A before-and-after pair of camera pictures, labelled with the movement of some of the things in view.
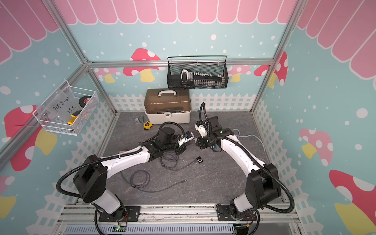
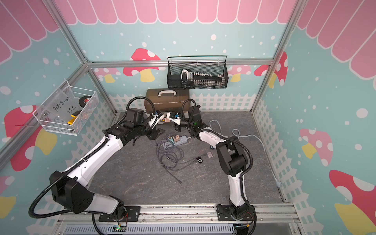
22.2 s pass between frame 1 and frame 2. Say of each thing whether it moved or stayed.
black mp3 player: stayed
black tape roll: stayed
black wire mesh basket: stayed
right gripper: moved
